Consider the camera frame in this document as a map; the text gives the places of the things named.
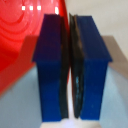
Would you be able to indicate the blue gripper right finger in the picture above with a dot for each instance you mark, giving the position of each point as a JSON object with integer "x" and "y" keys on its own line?
{"x": 93, "y": 66}

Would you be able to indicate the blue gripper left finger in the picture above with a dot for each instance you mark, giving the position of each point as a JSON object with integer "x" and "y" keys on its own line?
{"x": 50, "y": 66}

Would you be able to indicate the orange-red plastic bowl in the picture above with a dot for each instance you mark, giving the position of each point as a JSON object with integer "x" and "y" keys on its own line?
{"x": 16, "y": 36}

